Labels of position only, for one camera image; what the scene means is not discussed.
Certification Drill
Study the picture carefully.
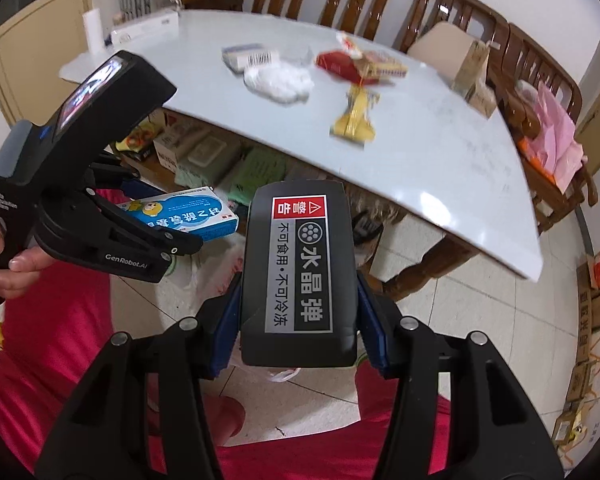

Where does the green packet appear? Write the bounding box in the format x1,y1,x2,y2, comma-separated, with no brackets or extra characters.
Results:
220,147,291,207

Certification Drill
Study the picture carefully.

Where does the yellow and red striped box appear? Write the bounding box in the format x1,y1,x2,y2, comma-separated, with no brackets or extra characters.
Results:
357,50,410,86

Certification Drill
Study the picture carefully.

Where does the yellow and red snack bag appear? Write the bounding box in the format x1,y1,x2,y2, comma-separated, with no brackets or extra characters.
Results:
114,119,162,162

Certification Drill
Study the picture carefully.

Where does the white and orange wrapper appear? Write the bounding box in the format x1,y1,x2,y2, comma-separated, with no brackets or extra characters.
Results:
335,30,366,56

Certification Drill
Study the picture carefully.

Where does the blue and white medicine box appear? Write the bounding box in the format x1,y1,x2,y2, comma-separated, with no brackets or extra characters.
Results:
115,186,240,243

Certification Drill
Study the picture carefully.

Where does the yellow snack wrapper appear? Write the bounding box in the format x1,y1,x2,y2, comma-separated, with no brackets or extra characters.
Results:
329,85,381,147

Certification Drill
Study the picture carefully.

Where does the grey box with barcode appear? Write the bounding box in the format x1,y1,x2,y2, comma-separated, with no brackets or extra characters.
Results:
221,42,281,73

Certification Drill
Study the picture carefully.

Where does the white crumpled plastic bag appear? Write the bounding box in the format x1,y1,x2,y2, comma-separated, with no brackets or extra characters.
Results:
242,57,315,106

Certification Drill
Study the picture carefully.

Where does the small cardboard carton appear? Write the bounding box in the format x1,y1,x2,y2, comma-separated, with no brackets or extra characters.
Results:
452,40,491,93
465,82,498,120

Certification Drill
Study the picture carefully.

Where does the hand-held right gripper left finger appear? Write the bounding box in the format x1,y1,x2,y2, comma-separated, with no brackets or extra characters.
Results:
32,271,244,480

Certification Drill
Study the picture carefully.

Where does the flat cardboard box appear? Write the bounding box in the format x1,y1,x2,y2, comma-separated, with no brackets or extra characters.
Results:
565,360,600,406
552,405,596,448

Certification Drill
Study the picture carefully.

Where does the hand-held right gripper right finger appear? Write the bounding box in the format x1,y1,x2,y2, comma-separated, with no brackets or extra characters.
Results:
355,271,566,480

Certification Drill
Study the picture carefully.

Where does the black box with label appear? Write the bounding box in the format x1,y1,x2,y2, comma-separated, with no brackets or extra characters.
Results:
240,180,361,368

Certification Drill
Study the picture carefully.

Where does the beige door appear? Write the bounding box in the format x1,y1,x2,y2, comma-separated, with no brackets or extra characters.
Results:
0,0,101,128

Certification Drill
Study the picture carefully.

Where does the grey green tray box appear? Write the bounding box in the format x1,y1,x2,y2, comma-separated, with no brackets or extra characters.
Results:
180,135,242,182

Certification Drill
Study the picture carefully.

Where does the long white box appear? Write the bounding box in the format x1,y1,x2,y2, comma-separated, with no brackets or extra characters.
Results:
107,10,181,46

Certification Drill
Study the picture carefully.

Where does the wooden table base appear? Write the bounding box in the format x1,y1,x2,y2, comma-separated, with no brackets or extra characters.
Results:
340,180,486,303

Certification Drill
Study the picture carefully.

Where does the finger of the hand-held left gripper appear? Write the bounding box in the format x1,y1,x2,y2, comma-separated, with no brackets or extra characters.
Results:
79,189,205,260
87,157,148,206

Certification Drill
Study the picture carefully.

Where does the beige cushion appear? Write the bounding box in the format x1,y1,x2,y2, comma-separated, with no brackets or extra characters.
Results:
407,21,488,83

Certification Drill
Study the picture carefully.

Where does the pink plastic bag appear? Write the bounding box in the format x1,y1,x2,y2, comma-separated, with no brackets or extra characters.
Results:
517,80,586,196

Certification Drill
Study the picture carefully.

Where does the printed cardboard box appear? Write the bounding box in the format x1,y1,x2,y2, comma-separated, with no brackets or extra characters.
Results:
152,110,212,172

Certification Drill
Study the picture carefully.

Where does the person's left hand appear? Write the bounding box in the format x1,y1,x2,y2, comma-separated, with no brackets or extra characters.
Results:
0,209,54,302

